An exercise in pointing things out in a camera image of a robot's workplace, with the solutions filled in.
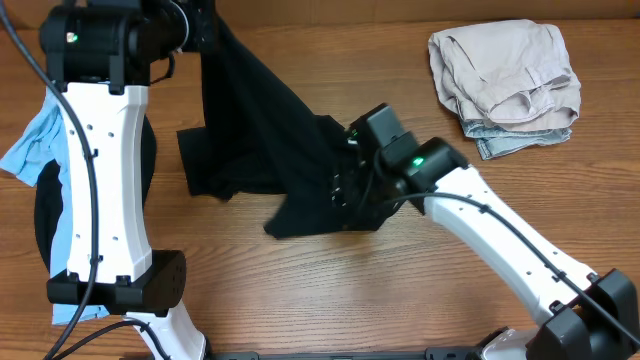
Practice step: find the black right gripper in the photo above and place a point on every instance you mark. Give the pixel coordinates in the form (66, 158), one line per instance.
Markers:
(347, 182)

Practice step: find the light blue t-shirt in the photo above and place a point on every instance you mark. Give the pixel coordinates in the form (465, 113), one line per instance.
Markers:
(40, 159)

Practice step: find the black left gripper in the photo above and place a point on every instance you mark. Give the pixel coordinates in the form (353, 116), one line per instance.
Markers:
(201, 25)

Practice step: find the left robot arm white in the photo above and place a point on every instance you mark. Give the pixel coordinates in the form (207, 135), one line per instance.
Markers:
(98, 59)

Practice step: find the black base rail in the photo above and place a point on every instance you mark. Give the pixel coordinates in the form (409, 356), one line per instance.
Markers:
(350, 355)

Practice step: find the folded light denim jeans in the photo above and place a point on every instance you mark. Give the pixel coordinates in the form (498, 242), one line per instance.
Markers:
(493, 142)

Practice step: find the black t-shirt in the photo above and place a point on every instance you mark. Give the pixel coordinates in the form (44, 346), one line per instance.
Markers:
(260, 137)

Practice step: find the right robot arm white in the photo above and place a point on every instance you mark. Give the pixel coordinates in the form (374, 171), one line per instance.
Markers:
(578, 313)

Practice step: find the folded beige trousers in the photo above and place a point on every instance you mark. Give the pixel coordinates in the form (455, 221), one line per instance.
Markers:
(515, 75)

